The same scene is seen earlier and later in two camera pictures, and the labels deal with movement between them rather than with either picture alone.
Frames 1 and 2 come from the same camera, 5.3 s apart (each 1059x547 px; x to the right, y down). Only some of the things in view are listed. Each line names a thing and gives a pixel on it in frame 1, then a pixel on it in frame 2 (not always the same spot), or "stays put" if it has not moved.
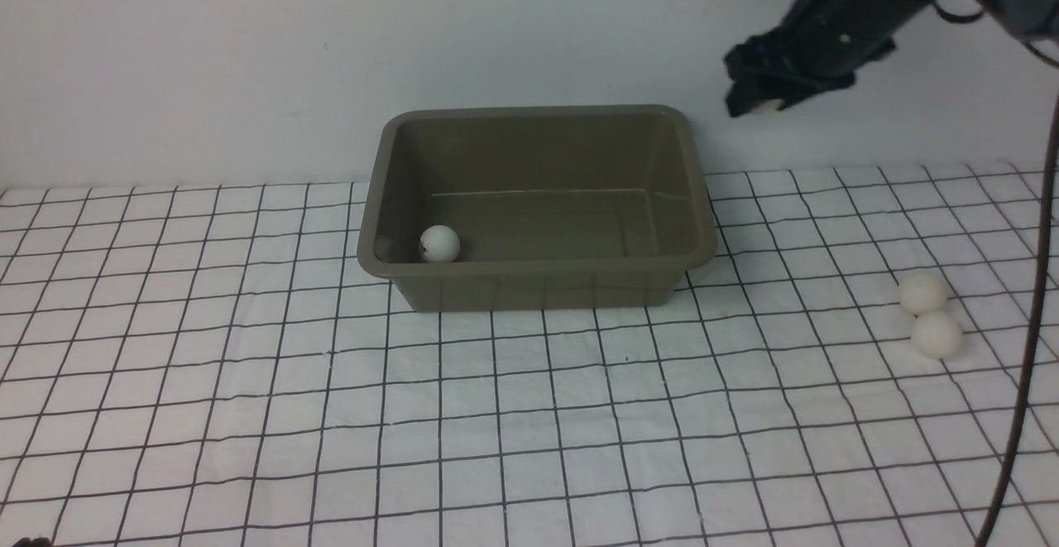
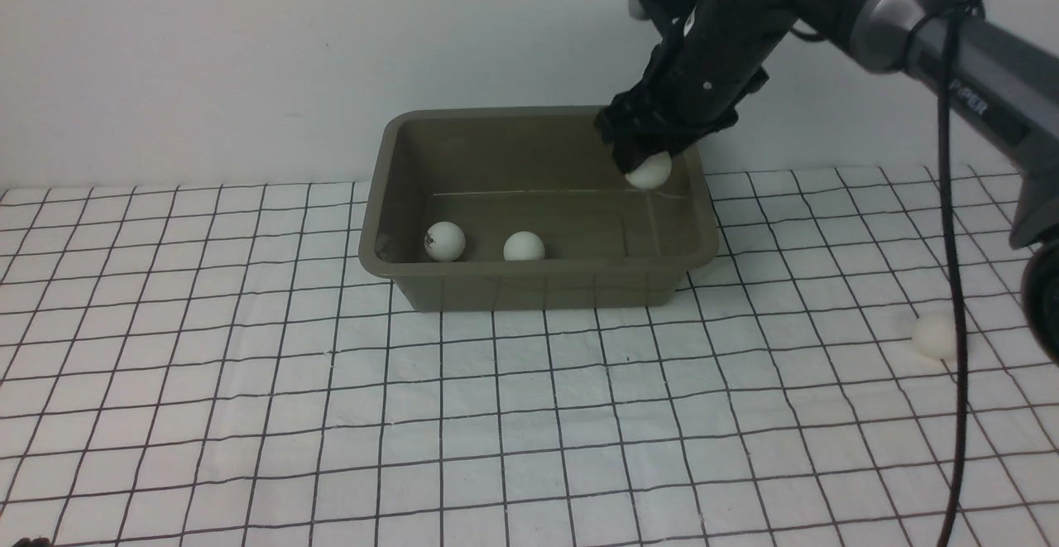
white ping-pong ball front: [769, 107] → [524, 246]
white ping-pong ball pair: [936, 334] stays put
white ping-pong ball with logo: [439, 243] stays put
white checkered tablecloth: [213, 366] stays put
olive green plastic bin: [536, 209] stays put
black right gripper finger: [767, 66] → [628, 118]
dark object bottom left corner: [36, 542] stays put
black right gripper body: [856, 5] → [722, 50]
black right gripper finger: [751, 89] → [630, 151]
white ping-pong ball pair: [923, 294] → [652, 172]
